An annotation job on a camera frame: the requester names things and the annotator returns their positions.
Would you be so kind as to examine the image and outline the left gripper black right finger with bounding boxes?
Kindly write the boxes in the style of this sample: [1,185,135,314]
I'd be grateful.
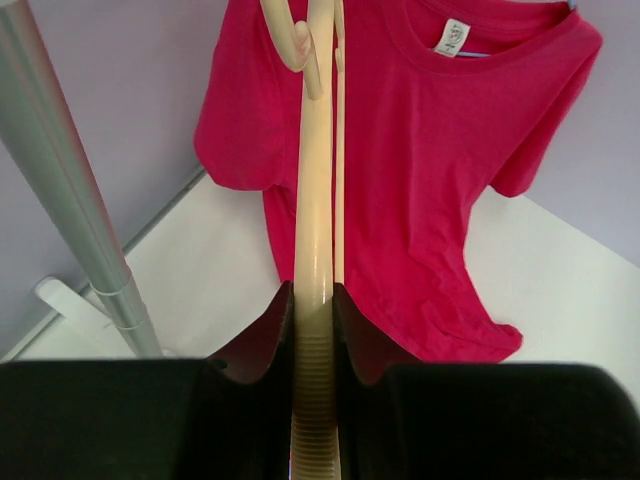
[333,285,639,479]

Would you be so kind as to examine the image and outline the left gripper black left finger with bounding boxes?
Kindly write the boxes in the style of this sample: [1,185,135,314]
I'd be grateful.
[1,283,294,479]

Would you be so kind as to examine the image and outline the red t shirt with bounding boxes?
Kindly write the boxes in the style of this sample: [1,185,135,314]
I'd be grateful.
[194,1,603,363]

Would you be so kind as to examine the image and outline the beige plastic hanger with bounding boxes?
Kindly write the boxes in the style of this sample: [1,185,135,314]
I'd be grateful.
[261,1,340,479]

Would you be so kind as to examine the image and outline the grey clothes rack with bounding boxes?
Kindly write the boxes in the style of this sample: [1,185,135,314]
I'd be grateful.
[1,1,162,358]

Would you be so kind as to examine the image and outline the blue wire hanger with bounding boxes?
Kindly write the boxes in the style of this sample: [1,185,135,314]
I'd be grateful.
[457,0,579,59]

